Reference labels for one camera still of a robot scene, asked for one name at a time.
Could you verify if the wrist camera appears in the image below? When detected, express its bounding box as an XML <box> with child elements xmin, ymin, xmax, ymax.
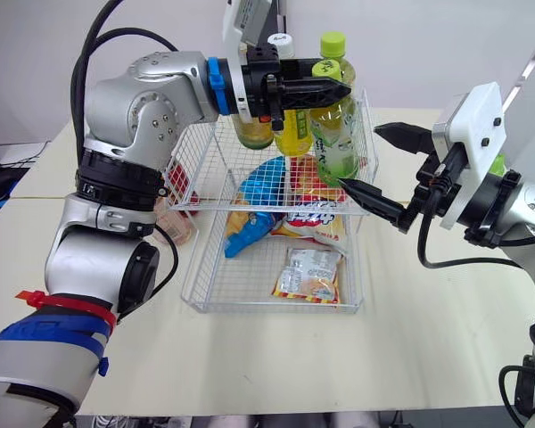
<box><xmin>430</xmin><ymin>82</ymin><xmax>508</xmax><ymax>231</ymax></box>
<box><xmin>220</xmin><ymin>0</ymin><xmax>274</xmax><ymax>51</ymax></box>

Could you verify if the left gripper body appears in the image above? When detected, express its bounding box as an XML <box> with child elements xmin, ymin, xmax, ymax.
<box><xmin>242</xmin><ymin>44</ymin><xmax>287</xmax><ymax>132</ymax></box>

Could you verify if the clear pink pack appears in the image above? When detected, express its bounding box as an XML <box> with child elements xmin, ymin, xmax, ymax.
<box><xmin>152</xmin><ymin>203</ymin><xmax>193</xmax><ymax>245</ymax></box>

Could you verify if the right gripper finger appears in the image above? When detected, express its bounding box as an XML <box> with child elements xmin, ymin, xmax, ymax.
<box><xmin>373</xmin><ymin>120</ymin><xmax>435</xmax><ymax>157</ymax></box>
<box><xmin>338</xmin><ymin>177</ymin><xmax>410</xmax><ymax>234</ymax></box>

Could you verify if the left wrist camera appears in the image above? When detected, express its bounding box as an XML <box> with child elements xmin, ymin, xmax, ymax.
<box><xmin>220</xmin><ymin>0</ymin><xmax>274</xmax><ymax>51</ymax></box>

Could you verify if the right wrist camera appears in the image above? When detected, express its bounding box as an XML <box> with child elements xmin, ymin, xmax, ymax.
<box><xmin>430</xmin><ymin>82</ymin><xmax>508</xmax><ymax>231</ymax></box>

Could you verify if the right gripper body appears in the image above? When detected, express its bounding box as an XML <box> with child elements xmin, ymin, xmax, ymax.
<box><xmin>404</xmin><ymin>145</ymin><xmax>464</xmax><ymax>225</ymax></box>

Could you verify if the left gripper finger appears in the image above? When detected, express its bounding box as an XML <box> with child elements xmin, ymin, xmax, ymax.
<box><xmin>279</xmin><ymin>57</ymin><xmax>317</xmax><ymax>81</ymax></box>
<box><xmin>277</xmin><ymin>78</ymin><xmax>353</xmax><ymax>111</ymax></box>

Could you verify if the yellow drink bottle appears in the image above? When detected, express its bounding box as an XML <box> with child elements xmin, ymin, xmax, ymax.
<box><xmin>273</xmin><ymin>106</ymin><xmax>316</xmax><ymax>158</ymax></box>

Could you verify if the amber tea bottle white cap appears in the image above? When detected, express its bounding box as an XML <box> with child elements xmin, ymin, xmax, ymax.
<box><xmin>230</xmin><ymin>32</ymin><xmax>295</xmax><ymax>151</ymax></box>

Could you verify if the pale green tea bottle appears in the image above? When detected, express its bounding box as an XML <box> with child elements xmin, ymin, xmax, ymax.
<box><xmin>309</xmin><ymin>59</ymin><xmax>359</xmax><ymax>189</ymax></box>

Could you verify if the blue snack pack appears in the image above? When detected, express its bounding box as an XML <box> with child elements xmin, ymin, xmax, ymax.
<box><xmin>224</xmin><ymin>210</ymin><xmax>278</xmax><ymax>259</ymax></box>
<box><xmin>239</xmin><ymin>156</ymin><xmax>292</xmax><ymax>207</ymax></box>

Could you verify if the thin black cable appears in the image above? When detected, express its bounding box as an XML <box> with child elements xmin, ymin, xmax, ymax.
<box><xmin>115</xmin><ymin>224</ymin><xmax>180</xmax><ymax>325</ymax></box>

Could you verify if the green tea bottle green cap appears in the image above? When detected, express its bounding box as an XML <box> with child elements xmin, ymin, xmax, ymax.
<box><xmin>318</xmin><ymin>30</ymin><xmax>358</xmax><ymax>90</ymax></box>

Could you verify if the white wire basket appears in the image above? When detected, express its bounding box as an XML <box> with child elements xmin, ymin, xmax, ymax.
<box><xmin>180</xmin><ymin>208</ymin><xmax>367</xmax><ymax>316</ymax></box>
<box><xmin>161</xmin><ymin>86</ymin><xmax>381</xmax><ymax>217</ymax></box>

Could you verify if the white red chip pack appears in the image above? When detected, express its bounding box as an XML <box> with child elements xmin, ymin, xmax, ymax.
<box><xmin>269</xmin><ymin>201</ymin><xmax>350</xmax><ymax>256</ymax></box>

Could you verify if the clear snack pack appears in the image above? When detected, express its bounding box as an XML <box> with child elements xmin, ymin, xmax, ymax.
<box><xmin>270</xmin><ymin>247</ymin><xmax>343</xmax><ymax>305</ymax></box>

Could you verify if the red orange snack pack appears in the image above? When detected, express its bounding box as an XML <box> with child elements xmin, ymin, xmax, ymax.
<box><xmin>288</xmin><ymin>152</ymin><xmax>350</xmax><ymax>207</ymax></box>

